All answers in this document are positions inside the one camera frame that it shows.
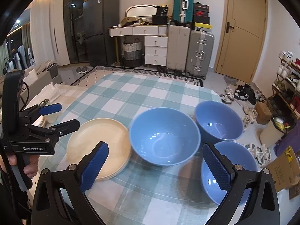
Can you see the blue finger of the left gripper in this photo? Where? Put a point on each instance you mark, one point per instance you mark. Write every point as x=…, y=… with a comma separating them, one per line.
x=50, y=109

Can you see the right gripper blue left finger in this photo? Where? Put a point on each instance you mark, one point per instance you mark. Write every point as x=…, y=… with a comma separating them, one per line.
x=91, y=164

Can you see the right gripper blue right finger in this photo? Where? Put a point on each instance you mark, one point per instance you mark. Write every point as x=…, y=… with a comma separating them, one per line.
x=219, y=165

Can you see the blue bowl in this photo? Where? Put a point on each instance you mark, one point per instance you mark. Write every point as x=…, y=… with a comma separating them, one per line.
x=217, y=122
x=238, y=155
x=164, y=136

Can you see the cream plate front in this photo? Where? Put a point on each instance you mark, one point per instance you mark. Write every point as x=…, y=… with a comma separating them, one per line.
x=112, y=136

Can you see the blue bowl back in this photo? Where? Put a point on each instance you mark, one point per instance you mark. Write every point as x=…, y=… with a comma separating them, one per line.
x=217, y=122

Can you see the left hand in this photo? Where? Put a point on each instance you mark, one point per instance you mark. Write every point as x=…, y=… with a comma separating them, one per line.
x=31, y=169

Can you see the white plastic bag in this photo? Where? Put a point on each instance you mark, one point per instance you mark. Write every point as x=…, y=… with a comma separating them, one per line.
x=50, y=92

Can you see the green checked tablecloth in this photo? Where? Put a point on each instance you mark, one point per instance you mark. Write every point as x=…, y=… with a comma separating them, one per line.
x=143, y=193

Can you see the white green sneaker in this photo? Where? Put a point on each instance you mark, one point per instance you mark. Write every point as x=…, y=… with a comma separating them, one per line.
x=256, y=152

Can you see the grey slippers pair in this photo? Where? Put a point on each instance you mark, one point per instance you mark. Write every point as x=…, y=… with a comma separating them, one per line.
x=82, y=70

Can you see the open cardboard box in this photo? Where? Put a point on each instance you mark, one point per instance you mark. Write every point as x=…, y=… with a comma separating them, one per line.
x=285, y=170

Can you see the white trash bin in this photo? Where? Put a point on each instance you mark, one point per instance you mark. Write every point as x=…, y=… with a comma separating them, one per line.
x=273, y=132

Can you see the small brown cardboard box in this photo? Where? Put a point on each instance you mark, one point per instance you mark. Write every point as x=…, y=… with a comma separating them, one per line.
x=264, y=114

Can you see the purple bag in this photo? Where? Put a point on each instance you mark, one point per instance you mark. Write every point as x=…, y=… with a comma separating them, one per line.
x=291, y=139

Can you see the wooden shoe rack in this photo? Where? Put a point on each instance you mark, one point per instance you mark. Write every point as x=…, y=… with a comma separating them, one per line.
x=286, y=86

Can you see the woven laundry basket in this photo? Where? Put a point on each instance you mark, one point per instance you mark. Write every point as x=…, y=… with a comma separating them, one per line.
x=133, y=54

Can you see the dark grey refrigerator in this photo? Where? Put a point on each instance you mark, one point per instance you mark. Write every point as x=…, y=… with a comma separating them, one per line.
x=99, y=16

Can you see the black glass cabinet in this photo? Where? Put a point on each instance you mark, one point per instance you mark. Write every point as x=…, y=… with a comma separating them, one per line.
x=74, y=31

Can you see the white drawer unit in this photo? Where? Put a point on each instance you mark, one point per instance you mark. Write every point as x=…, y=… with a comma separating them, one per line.
x=155, y=50

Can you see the white dressing desk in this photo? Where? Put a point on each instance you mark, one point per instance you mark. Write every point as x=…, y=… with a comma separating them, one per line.
x=138, y=30

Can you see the oval white mirror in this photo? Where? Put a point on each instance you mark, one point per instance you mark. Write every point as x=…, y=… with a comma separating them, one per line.
x=140, y=11

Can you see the silver aluminium suitcase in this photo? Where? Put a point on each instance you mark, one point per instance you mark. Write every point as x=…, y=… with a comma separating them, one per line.
x=199, y=53

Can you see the black bag on desk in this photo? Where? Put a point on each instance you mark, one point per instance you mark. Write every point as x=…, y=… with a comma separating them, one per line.
x=160, y=18

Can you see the beige suitcase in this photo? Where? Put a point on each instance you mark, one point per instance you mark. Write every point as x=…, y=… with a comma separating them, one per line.
x=177, y=50

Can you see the tan wooden door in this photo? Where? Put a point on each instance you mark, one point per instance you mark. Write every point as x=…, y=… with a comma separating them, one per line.
x=242, y=38

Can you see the stack of shoe boxes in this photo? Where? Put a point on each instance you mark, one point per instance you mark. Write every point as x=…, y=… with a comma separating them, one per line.
x=201, y=19

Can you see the teal suitcase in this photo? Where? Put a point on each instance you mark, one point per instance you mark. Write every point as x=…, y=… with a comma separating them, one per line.
x=183, y=11

